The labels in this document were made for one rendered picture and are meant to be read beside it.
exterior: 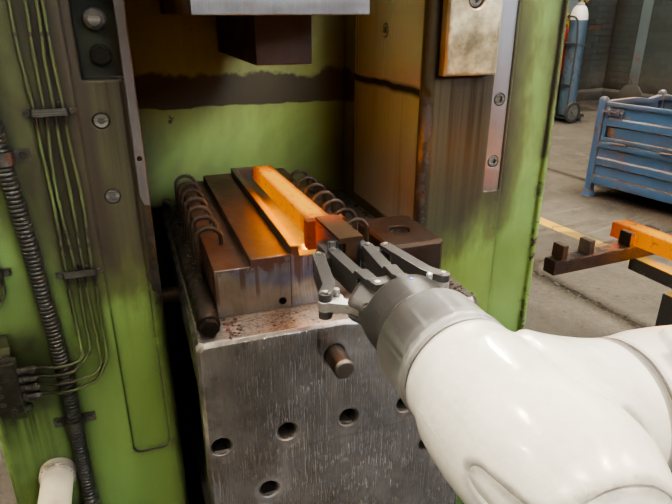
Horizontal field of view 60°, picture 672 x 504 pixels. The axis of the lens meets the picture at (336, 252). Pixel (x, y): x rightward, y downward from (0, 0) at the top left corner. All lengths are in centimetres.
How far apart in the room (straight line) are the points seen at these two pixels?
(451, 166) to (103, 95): 52
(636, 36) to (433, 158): 897
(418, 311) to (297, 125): 82
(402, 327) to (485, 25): 60
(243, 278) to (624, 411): 50
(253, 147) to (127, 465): 62
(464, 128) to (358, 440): 50
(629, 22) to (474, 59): 905
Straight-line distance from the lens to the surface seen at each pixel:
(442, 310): 42
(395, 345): 42
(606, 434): 33
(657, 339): 44
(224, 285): 73
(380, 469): 90
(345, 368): 72
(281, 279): 75
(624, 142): 453
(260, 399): 76
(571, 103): 782
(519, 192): 106
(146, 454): 103
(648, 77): 969
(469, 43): 92
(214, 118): 116
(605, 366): 38
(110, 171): 82
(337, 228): 62
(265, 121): 118
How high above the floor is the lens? 127
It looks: 23 degrees down
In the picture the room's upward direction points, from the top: straight up
